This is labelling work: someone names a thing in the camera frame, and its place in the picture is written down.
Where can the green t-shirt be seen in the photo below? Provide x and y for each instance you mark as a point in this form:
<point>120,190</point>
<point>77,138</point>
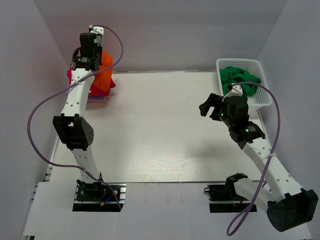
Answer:
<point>231,75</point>

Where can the white plastic basket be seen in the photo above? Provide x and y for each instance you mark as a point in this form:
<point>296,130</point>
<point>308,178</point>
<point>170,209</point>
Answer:
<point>261,98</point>

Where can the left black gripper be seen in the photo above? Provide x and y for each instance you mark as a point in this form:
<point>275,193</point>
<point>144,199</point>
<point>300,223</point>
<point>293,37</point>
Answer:
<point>99,49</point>

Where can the folded magenta t-shirt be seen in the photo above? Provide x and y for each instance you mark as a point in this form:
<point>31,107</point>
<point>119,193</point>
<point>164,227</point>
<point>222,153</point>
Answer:
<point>93,91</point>

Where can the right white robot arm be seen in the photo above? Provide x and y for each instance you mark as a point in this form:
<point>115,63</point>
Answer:
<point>287,204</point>

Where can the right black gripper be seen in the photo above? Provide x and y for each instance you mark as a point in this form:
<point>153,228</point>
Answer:
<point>214,100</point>

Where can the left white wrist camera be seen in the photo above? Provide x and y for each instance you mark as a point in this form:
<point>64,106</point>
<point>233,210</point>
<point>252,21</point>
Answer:
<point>99,32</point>

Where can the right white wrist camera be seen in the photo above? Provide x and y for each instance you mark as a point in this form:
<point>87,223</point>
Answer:
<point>234,90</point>

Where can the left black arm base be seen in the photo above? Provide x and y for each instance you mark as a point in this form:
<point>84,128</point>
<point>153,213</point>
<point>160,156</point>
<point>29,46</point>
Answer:
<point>98,198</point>

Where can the orange t-shirt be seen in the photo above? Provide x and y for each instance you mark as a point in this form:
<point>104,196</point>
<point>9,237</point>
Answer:
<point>102,81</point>

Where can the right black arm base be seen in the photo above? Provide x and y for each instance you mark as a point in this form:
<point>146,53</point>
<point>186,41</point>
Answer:
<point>220,201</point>

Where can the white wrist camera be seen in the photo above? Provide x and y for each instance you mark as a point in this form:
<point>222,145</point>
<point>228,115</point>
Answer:
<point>234,90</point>
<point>99,32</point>

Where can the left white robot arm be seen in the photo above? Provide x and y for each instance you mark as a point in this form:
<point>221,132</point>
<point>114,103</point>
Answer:
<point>72,128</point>

